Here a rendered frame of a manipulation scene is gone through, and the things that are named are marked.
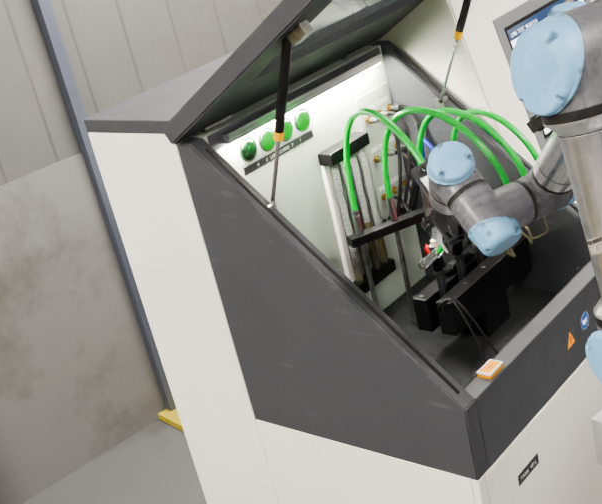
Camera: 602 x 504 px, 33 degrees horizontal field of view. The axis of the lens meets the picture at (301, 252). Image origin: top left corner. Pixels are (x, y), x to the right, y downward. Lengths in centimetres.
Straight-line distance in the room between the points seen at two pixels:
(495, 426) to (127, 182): 92
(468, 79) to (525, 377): 75
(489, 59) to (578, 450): 92
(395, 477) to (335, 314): 37
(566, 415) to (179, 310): 87
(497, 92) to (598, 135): 111
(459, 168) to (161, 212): 76
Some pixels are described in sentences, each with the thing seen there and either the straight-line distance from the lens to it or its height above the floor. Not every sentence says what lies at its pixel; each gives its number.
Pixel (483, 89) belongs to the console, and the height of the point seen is 132.
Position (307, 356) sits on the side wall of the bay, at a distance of 206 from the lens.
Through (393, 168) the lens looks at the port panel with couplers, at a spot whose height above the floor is 115.
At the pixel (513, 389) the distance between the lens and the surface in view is 202.
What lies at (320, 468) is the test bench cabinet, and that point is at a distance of 224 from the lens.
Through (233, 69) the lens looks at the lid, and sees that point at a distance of 182.
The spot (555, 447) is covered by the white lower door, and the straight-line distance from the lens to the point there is 222.
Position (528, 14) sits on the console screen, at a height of 142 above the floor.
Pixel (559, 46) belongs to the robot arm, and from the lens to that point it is 131.
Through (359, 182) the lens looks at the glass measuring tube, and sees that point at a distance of 236.
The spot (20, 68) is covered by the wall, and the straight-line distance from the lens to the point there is 355.
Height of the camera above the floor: 197
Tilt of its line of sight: 22 degrees down
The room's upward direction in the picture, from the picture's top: 14 degrees counter-clockwise
